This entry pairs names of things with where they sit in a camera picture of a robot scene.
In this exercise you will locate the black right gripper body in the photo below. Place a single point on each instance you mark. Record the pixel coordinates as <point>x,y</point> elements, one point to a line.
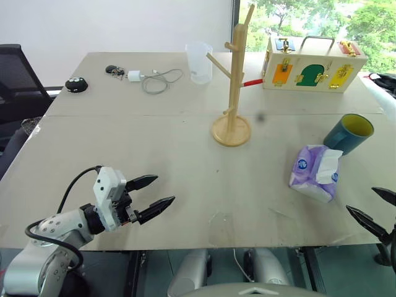
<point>389,252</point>

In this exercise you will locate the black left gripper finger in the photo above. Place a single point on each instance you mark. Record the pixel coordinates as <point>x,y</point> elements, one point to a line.
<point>156,208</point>
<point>143,182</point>

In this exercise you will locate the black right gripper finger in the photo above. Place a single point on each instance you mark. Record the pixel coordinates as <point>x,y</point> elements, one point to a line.
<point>386,195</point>
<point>368,224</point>

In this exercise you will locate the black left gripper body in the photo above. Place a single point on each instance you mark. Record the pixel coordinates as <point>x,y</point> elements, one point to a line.
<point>124,204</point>

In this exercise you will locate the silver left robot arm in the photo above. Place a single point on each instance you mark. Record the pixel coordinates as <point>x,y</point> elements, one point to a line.
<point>62,226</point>

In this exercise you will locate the clear plastic measuring cup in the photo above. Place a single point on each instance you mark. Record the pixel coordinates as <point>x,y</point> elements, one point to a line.
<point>199,62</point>

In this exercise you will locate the wooden mug tree stand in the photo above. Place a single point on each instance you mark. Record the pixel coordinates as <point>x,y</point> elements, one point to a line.
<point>235,80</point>

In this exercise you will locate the silver left robot leg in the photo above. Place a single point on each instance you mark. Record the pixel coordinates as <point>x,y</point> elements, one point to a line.
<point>188,272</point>

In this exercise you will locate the silver robot leg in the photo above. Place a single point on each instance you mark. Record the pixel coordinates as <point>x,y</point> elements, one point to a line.
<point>269,266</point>
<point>188,272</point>

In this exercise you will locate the teal mug yellow inside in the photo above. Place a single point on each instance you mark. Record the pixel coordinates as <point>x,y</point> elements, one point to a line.
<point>340,136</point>

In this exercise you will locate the purple tissue pack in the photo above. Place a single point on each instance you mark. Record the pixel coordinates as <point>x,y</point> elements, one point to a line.
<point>309,173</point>

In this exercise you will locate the white plastic roll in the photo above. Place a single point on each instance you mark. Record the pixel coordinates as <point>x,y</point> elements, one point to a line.
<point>385,100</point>

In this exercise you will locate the white charger plug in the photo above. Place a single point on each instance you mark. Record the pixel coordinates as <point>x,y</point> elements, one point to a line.
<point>134,76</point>

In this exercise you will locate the silver right robot leg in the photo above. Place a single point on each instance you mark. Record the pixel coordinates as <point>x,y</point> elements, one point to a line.
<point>269,266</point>

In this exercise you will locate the black bag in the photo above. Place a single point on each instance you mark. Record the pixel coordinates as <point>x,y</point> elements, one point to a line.
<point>385,82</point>

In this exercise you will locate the black round puck device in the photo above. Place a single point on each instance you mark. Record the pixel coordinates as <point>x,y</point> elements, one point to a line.
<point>76,84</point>

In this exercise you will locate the grey robot torso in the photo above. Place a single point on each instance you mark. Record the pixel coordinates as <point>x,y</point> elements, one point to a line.
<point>253,291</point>

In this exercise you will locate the wooden latch lock box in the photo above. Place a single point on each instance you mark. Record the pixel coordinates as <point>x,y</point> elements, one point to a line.
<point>312,74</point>

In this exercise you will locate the red tape peg marker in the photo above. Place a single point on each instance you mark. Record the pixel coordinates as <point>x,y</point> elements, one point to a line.
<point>253,82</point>

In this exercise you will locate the black mesh office chair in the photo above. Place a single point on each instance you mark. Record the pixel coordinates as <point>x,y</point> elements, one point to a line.
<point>15,77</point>

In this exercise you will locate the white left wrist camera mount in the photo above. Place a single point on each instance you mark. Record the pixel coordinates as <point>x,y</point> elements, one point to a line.
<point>106,188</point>

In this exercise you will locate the dark window frame post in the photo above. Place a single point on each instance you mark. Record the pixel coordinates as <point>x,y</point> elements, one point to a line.
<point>236,18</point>

